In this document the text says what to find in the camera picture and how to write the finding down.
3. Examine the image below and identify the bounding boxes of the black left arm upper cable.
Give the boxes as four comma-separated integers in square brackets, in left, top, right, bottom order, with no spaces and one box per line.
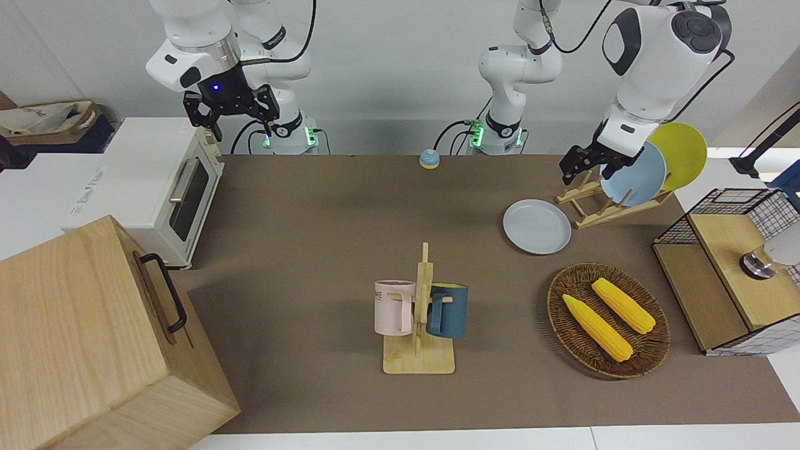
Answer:
[539,0,614,55]

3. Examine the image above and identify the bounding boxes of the wooden dish rack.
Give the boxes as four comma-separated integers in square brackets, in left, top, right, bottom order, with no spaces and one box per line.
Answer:
[556,169,675,229]

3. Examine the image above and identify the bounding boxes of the black box handle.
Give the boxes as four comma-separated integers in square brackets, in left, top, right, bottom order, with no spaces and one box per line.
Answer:
[139,252,188,334]

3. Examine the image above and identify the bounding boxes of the dark blue bin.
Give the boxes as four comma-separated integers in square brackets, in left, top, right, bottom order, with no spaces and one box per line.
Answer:
[0,116,118,171]

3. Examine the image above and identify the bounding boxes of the black base cables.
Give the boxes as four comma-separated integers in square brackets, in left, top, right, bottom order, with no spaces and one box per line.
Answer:
[434,97,494,156]
[229,120,271,155]

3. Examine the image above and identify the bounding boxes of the black right base cables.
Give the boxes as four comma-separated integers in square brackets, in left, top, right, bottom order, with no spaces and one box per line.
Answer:
[229,120,271,155]

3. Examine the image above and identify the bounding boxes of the pink mug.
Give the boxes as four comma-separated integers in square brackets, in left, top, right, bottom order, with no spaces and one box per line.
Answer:
[374,280,416,336]

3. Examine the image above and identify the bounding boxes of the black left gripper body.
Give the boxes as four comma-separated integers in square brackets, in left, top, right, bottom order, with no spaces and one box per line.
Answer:
[584,122,645,173]

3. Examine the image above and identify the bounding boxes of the white cylinder with glass base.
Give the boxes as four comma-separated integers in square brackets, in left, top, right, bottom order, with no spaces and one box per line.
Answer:
[740,227,800,280]

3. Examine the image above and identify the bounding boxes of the blue object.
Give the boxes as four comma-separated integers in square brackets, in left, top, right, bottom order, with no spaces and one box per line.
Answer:
[770,159,800,196]

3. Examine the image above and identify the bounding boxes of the white printed cardboard box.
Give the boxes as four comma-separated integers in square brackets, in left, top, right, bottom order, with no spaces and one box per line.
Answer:
[0,153,126,261]

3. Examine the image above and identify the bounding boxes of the white toaster oven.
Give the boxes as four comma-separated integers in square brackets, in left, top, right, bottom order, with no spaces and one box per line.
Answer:
[69,117,224,270]

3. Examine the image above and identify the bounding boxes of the wooden mug rack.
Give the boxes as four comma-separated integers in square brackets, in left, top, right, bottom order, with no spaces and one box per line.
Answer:
[382,242,456,375]

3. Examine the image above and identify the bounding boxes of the gray round plate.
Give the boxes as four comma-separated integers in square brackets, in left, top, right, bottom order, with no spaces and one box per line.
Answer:
[503,199,573,256]

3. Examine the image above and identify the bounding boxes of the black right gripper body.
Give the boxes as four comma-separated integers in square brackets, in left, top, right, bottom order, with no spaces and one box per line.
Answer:
[183,62,280,127]

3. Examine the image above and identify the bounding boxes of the beige tote bag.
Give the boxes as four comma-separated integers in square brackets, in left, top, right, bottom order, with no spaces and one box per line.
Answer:
[0,100,104,148]

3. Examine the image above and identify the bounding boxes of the light blue plate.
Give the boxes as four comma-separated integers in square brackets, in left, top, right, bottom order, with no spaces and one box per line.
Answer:
[600,141,668,208]

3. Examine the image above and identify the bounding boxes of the wire basket with wooden shelf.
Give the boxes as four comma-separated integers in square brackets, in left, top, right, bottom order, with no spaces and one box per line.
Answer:
[652,187,800,357]

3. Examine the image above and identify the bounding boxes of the brown table mat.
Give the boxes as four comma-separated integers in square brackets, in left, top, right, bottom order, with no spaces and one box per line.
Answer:
[169,154,800,435]

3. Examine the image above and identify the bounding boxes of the black left base cables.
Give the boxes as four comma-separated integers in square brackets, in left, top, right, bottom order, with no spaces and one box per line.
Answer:
[434,97,494,156]

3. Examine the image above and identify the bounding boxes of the yellow corn cob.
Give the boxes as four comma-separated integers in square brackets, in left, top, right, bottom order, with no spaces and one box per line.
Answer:
[562,294,634,363]
[591,277,656,335]

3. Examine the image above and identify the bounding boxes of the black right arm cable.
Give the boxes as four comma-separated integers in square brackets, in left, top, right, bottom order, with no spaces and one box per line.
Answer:
[241,0,318,66]

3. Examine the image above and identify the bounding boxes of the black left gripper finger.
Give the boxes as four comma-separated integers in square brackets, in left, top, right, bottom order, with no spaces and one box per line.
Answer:
[559,144,596,187]
[601,162,633,188]

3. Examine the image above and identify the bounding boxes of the yellow plate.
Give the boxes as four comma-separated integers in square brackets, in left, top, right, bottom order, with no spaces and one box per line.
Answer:
[648,122,708,192]

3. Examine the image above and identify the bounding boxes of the dark teal mug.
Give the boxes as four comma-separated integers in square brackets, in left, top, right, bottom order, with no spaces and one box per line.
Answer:
[426,283,469,339]

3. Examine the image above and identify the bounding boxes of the large wooden box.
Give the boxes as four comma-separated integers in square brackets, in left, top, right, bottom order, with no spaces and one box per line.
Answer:
[0,215,241,450]

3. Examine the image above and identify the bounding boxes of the brown wicker basket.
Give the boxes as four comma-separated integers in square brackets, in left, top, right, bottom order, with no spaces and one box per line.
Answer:
[547,262,671,380]

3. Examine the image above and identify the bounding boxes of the black left arm wrist cable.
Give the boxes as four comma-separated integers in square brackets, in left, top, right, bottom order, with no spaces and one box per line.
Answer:
[662,49,736,123]

